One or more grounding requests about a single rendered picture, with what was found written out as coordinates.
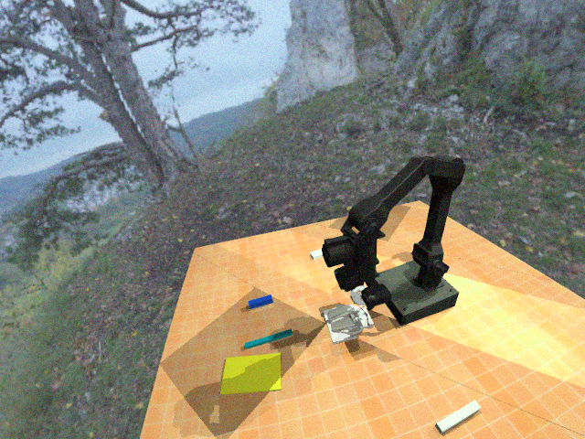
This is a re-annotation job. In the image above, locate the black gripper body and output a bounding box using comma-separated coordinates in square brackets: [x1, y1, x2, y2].
[343, 257, 391, 307]

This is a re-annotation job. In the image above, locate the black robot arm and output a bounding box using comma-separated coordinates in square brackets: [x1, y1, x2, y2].
[322, 154, 466, 293]

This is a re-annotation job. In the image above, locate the teal flat bar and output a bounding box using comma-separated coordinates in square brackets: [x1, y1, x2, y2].
[245, 329, 293, 349]

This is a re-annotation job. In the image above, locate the yellow flat plate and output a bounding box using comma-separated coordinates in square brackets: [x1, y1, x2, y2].
[220, 353, 282, 394]

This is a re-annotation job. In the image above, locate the pale grey rectangular bar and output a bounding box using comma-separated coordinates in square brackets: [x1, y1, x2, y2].
[434, 401, 481, 434]

